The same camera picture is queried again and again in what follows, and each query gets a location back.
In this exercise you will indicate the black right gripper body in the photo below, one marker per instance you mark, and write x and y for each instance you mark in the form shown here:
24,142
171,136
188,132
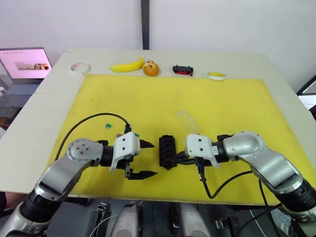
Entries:
191,160

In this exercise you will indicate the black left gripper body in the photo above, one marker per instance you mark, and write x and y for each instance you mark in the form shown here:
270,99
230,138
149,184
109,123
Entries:
127,168

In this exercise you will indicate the black fuse box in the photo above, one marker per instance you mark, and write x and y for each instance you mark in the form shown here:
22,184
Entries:
166,145

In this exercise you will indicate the small green fuse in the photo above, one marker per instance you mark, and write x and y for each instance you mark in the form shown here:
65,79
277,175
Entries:
107,126

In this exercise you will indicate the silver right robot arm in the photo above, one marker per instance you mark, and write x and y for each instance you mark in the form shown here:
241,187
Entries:
247,145

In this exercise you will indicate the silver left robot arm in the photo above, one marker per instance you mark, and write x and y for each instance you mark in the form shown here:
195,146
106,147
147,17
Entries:
81,150

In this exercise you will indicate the clear plastic fuse box cover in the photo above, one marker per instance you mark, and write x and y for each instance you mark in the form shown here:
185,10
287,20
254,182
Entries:
188,122

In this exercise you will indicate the yellow foam mat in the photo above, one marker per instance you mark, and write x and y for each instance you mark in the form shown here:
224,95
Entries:
148,98

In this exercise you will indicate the grey rounded housing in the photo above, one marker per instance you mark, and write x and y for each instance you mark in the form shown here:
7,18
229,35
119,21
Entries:
127,219
190,219

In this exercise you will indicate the brown muffin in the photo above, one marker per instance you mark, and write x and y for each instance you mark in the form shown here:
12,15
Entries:
151,70

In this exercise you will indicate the yellow banana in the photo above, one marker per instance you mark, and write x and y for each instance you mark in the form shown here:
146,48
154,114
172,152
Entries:
126,67

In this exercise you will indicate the black and red toy car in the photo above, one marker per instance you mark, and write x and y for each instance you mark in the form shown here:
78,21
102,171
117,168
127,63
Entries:
182,69

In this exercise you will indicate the yellow tape roll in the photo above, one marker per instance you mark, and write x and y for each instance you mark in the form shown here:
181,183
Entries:
216,78

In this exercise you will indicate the white tape roll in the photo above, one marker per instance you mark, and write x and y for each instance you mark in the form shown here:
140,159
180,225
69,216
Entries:
79,72

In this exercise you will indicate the black vertical pole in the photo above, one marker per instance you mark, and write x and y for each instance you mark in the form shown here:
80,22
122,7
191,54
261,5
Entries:
145,24

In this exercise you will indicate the black keyboard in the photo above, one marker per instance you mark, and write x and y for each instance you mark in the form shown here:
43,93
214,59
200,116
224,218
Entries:
10,113

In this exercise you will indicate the open laptop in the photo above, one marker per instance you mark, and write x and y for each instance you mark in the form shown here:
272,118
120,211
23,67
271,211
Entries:
24,64

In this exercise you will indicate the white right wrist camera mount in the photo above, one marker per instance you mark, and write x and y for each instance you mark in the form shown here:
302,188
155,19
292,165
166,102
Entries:
200,145

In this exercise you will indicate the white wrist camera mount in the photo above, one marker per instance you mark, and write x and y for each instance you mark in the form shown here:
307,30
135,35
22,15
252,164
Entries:
126,145
200,145

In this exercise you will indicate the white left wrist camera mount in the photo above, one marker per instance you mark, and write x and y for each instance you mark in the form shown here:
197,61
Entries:
126,145

